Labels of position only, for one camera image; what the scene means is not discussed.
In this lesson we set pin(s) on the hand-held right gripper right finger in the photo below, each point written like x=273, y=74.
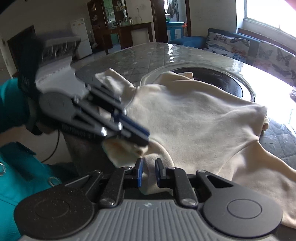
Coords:
x=158, y=175

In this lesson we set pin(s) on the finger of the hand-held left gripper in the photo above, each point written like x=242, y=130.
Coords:
x=108, y=104
x=129, y=135

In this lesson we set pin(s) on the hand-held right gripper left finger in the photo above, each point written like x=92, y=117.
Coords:
x=138, y=175

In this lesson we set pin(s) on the cream knit garment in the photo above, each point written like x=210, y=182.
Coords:
x=196, y=120

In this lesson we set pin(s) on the hanging clothes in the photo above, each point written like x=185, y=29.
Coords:
x=173, y=9

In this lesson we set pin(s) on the white refrigerator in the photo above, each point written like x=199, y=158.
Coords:
x=82, y=34

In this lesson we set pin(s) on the dark wooden counter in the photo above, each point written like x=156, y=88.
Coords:
x=126, y=32

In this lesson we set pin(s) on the dark wooden display cabinet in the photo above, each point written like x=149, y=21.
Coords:
x=101, y=14

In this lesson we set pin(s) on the round black table stove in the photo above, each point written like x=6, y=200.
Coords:
x=208, y=78

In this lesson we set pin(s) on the blue cabinet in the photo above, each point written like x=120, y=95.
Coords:
x=175, y=31

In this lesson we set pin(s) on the blue sofa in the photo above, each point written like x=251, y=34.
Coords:
x=189, y=41

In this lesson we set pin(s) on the person's teal jacket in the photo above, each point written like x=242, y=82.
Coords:
x=20, y=180

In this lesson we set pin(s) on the bright window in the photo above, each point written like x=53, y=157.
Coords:
x=268, y=11

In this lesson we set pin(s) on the dark wooden door frame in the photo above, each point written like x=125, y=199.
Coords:
x=158, y=20

